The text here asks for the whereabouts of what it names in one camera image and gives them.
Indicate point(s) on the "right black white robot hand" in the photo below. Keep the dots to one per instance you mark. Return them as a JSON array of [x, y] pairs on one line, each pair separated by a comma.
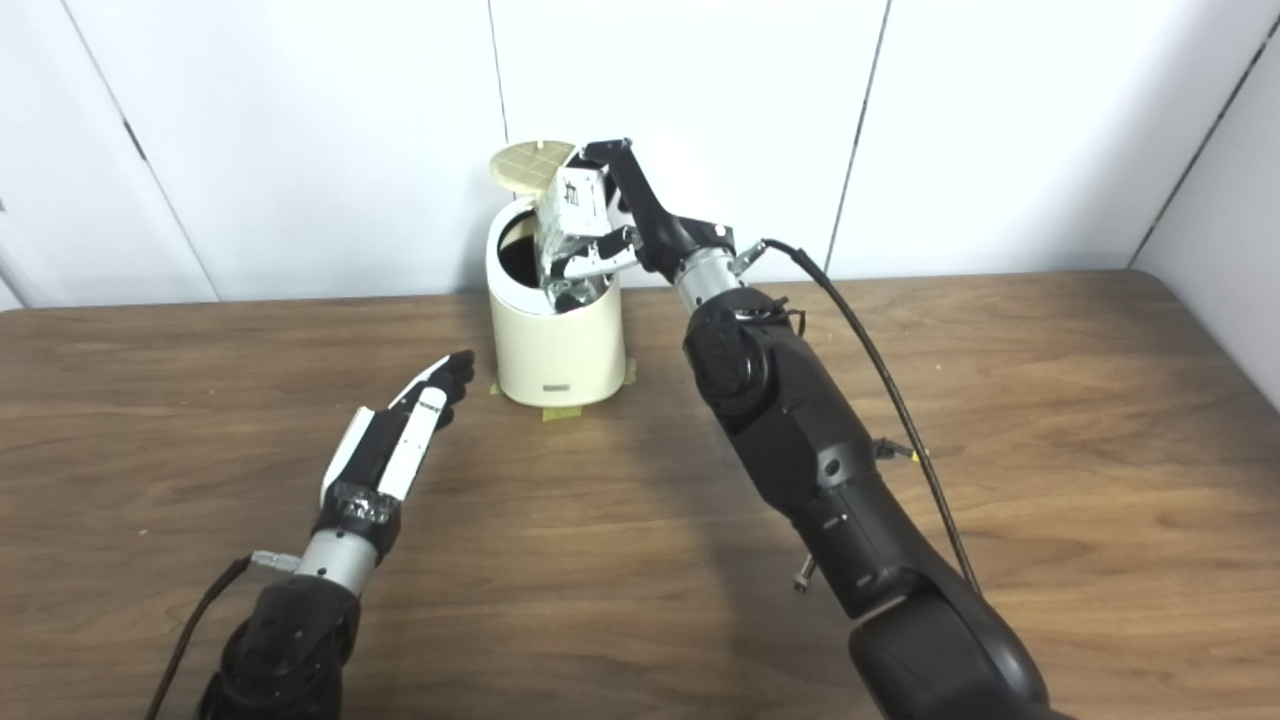
[[660, 240]]

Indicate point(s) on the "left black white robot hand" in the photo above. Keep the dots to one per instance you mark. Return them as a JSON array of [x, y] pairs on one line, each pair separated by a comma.
[[365, 470]]

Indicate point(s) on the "green white milk carton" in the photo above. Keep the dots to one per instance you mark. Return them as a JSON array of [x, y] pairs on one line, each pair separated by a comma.
[[575, 205]]

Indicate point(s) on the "cream-colored cylindrical bin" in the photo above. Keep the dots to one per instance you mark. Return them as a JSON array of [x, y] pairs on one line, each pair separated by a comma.
[[555, 350]]

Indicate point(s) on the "round cream bin lid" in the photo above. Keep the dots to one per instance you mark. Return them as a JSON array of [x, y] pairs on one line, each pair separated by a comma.
[[525, 165]]

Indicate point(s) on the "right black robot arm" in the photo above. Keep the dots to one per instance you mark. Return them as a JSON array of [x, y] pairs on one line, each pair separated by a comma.
[[800, 430]]

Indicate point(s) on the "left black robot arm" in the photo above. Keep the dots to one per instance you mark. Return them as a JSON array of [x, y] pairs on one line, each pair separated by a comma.
[[290, 640]]

